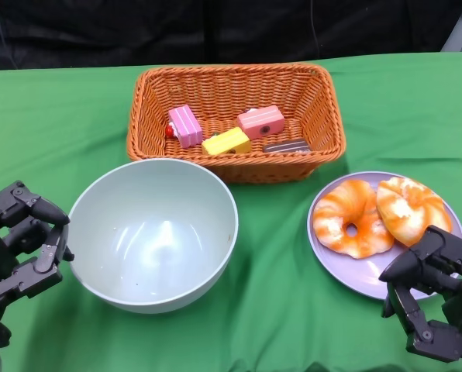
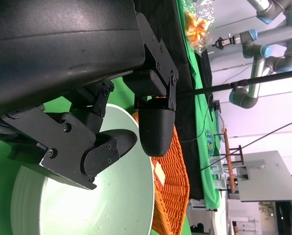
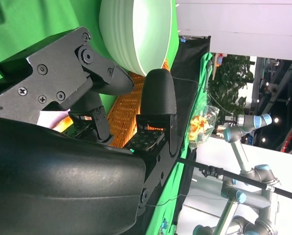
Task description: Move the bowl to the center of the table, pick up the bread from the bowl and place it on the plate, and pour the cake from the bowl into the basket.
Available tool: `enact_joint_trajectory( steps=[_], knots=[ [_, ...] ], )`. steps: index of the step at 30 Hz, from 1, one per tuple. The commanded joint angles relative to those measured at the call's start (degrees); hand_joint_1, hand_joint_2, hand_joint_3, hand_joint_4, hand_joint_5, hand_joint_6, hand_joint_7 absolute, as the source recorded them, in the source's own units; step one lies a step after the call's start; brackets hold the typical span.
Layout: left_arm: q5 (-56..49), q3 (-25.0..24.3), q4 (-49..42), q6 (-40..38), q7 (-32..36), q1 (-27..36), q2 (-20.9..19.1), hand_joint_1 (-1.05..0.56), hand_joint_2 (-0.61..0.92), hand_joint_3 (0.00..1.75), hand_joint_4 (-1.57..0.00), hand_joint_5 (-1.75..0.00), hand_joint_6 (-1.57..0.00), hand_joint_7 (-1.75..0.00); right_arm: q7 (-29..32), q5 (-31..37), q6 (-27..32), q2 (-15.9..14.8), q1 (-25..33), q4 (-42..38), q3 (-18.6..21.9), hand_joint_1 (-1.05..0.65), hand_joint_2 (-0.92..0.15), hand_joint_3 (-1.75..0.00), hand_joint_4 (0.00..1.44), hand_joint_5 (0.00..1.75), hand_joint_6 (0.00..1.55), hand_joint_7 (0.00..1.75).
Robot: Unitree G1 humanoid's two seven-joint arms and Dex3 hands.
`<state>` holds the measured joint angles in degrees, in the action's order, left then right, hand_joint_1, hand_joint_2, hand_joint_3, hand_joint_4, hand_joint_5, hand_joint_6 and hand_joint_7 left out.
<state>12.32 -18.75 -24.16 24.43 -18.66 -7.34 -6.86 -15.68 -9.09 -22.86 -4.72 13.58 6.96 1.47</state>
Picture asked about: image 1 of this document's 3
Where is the grey metal frame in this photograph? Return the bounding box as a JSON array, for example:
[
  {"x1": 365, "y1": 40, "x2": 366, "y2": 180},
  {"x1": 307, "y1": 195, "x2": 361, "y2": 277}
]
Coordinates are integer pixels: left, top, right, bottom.
[{"x1": 440, "y1": 0, "x2": 462, "y2": 53}]

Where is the orange wicker basket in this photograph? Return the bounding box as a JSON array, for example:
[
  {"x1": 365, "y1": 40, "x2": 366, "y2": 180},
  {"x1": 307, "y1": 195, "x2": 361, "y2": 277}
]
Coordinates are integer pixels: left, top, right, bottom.
[{"x1": 126, "y1": 62, "x2": 347, "y2": 184}]

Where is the black backdrop cloth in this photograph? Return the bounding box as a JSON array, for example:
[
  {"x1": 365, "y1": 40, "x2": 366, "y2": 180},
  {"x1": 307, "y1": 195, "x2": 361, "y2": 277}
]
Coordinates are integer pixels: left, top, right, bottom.
[{"x1": 0, "y1": 0, "x2": 462, "y2": 71}]

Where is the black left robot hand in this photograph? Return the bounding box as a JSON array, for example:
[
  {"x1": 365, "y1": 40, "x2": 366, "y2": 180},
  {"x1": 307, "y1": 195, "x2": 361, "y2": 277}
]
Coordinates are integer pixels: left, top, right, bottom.
[{"x1": 0, "y1": 180, "x2": 75, "y2": 348}]

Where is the orange striped ring bread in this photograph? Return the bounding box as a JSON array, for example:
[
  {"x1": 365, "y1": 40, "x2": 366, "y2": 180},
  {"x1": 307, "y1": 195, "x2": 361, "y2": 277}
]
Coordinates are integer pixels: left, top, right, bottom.
[
  {"x1": 312, "y1": 179, "x2": 395, "y2": 260},
  {"x1": 376, "y1": 177, "x2": 454, "y2": 248}
]

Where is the yellow cake slice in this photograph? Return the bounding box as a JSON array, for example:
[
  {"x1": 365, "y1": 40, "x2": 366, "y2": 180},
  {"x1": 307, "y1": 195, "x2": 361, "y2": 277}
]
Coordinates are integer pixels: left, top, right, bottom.
[{"x1": 201, "y1": 126, "x2": 252, "y2": 156}]

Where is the salmon cake slice with cherry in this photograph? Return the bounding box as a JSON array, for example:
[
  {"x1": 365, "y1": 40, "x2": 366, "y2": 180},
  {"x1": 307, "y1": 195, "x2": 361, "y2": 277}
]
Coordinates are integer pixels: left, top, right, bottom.
[{"x1": 236, "y1": 105, "x2": 285, "y2": 140}]

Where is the brown chocolate cake slice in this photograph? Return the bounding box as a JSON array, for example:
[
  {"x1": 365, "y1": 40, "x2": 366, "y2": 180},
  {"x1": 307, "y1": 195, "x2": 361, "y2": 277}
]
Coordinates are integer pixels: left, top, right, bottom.
[{"x1": 263, "y1": 138, "x2": 312, "y2": 154}]

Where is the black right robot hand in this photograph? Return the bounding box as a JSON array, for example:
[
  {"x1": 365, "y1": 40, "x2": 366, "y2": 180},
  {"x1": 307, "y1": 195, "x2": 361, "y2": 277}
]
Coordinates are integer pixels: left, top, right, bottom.
[{"x1": 378, "y1": 225, "x2": 462, "y2": 364}]

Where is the green tablecloth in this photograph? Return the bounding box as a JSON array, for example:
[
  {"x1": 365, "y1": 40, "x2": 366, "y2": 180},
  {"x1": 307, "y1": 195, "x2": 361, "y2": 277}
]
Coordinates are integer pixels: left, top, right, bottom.
[{"x1": 0, "y1": 50, "x2": 462, "y2": 372}]

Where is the pale green bowl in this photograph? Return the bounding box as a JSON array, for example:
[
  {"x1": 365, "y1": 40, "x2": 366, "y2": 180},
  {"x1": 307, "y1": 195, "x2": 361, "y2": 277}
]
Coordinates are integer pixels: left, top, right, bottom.
[{"x1": 67, "y1": 157, "x2": 240, "y2": 315}]

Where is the pink layered cake slice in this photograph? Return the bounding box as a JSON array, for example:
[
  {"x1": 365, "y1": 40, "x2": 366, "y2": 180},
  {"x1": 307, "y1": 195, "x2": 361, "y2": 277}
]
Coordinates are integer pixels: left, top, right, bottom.
[{"x1": 164, "y1": 104, "x2": 204, "y2": 150}]

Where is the lavender plate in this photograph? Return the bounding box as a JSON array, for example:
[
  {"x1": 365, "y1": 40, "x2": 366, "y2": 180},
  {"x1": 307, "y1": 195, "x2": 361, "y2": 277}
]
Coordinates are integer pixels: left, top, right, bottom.
[{"x1": 306, "y1": 171, "x2": 462, "y2": 302}]

